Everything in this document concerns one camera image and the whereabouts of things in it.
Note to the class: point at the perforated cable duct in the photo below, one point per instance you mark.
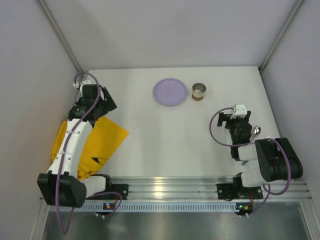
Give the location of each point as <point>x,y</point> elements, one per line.
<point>171,207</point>

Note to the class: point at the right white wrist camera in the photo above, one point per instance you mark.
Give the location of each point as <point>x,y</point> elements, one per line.
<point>239,111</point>

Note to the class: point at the yellow cartoon placemat cloth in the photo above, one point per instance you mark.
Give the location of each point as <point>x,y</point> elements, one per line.
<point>101,144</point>

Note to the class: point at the spoon with green handle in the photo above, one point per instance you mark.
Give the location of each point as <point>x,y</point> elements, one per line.
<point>248,153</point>

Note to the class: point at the aluminium mounting rail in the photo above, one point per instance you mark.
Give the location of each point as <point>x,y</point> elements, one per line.
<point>199,188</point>

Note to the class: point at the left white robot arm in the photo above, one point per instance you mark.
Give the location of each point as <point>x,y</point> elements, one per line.
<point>59,185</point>

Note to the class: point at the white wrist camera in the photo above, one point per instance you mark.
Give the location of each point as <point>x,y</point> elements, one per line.
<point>77,84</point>
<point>239,111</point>

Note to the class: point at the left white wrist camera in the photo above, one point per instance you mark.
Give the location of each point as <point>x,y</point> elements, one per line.
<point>77,84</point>

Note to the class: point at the purple plastic plate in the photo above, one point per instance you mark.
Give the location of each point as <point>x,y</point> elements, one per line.
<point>170,92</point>

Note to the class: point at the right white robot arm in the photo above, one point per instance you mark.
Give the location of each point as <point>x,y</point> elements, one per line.
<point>277,162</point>

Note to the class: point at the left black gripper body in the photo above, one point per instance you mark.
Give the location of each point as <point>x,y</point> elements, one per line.
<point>100,100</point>

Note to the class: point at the small metal cup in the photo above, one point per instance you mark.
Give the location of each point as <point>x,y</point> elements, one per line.
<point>198,91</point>

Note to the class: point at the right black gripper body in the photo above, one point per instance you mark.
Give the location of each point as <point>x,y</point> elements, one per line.
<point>233,121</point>

